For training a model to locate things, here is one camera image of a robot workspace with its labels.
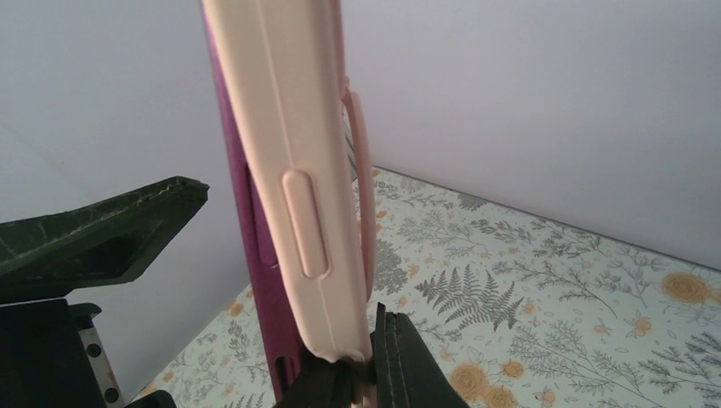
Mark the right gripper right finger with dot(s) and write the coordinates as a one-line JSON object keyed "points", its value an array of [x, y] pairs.
{"points": [[402, 373]]}

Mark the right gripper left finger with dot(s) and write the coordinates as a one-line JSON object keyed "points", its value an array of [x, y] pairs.
{"points": [[110, 242]]}

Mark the black phone pink case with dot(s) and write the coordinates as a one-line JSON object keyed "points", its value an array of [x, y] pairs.
{"points": [[284, 350]]}

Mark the floral patterned mat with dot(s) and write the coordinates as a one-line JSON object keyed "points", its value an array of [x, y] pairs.
{"points": [[520, 311]]}

